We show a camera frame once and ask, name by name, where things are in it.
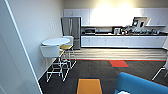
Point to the yellow shell bar stool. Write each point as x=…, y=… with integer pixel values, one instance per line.
x=66, y=47

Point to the white upper kitchen cabinets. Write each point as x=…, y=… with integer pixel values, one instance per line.
x=83, y=15

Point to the white shell bar stool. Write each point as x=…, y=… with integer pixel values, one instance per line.
x=50, y=52
x=68, y=39

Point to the stainless steel fridge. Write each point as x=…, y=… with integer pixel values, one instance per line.
x=71, y=30

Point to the white kitchen cabinets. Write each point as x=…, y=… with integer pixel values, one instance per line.
x=123, y=41
x=83, y=15

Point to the black wall-mounted screen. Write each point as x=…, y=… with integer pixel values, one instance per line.
x=137, y=22

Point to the white wall switch plate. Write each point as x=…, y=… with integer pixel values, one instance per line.
x=52, y=24

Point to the white lower kitchen cabinets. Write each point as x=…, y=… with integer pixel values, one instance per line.
x=123, y=41

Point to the black microwave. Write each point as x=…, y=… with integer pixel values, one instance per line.
x=90, y=31

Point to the white round high table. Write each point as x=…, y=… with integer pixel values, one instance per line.
x=56, y=41

